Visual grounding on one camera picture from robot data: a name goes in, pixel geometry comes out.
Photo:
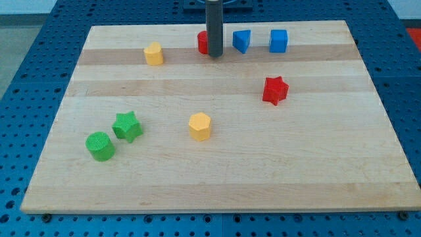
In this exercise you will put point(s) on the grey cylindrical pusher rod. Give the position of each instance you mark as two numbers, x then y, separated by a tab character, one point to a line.
214	24

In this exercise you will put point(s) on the red star block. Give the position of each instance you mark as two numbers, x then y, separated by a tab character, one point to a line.
275	90

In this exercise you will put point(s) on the green star block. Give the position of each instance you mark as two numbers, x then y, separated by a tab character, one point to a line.
127	126

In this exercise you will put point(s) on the red cylinder block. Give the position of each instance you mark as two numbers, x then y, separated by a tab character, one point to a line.
202	41

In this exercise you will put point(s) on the blue triangular block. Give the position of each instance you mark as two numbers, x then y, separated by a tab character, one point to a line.
241	40

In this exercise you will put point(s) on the blue cube block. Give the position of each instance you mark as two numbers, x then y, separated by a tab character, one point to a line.
278	41

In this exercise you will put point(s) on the yellow heart block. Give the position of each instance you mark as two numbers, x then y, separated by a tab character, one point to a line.
154	54

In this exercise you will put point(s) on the yellow hexagon block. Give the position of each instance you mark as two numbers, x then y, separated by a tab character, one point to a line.
200	126

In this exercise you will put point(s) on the wooden board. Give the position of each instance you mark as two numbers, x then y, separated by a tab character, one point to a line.
328	147

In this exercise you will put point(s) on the green cylinder block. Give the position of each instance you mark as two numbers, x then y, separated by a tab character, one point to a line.
100	146

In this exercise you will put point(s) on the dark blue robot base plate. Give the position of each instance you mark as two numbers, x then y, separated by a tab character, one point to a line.
199	5

